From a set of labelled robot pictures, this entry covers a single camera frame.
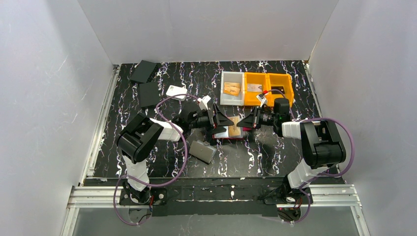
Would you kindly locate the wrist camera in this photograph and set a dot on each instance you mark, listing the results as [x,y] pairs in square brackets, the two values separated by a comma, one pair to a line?
[262,98]
[203,102]

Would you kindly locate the silver metal card case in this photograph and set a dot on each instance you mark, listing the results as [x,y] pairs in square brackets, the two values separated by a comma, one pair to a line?
[202,151]

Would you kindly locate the white square device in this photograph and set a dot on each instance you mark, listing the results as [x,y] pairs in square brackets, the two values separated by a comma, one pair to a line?
[177,93]

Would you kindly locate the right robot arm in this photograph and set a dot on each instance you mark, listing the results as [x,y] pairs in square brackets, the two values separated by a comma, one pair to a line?
[322,147]

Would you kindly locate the yellow right plastic bin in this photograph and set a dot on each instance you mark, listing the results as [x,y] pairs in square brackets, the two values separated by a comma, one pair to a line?
[283,83]

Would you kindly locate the yellow plastic bin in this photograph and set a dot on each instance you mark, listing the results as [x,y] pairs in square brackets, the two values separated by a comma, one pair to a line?
[283,83]
[254,78]

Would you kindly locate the red leather card holder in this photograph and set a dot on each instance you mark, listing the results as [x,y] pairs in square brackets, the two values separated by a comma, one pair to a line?
[224,135]

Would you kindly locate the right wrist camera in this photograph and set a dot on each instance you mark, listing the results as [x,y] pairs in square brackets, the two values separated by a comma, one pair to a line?
[262,98]

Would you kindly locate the black VIP credit card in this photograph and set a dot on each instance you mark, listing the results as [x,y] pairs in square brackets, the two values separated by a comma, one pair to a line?
[277,90]

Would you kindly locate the aluminium frame rail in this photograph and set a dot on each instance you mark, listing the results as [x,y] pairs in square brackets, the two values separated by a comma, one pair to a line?
[323,195]

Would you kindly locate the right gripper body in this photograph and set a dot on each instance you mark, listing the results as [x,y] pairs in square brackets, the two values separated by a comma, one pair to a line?
[256,117]

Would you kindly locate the black box far corner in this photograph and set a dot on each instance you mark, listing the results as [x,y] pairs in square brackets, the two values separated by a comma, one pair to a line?
[144,72]

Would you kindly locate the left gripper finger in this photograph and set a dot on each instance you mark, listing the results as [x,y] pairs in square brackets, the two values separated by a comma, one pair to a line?
[217,130]
[219,119]

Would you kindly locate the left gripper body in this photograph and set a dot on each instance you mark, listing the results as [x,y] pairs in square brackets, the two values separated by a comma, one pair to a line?
[211,118]

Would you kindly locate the silver VIP credit card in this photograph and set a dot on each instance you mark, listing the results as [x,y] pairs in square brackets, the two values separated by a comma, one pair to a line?
[254,88]

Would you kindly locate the orange credit card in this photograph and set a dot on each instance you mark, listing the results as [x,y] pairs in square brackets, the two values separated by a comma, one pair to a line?
[231,84]
[234,91]
[234,131]

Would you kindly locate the yellow middle plastic bin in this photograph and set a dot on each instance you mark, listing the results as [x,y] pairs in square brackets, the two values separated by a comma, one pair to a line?
[254,78]

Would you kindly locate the orange credit card in bin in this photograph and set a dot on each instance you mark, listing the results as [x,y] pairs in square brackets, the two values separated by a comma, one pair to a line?
[231,84]

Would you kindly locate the black box near device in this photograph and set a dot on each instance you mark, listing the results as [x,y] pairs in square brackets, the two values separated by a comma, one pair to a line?
[148,95]

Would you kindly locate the white plastic bin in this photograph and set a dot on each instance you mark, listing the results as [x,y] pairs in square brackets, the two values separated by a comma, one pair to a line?
[230,100]

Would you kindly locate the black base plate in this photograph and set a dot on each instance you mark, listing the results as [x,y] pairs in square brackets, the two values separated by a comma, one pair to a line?
[164,201]

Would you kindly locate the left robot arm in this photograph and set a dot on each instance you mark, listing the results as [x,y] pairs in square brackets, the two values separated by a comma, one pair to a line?
[138,138]

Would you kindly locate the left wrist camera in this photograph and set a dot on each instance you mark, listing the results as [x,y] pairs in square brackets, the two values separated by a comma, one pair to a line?
[203,102]

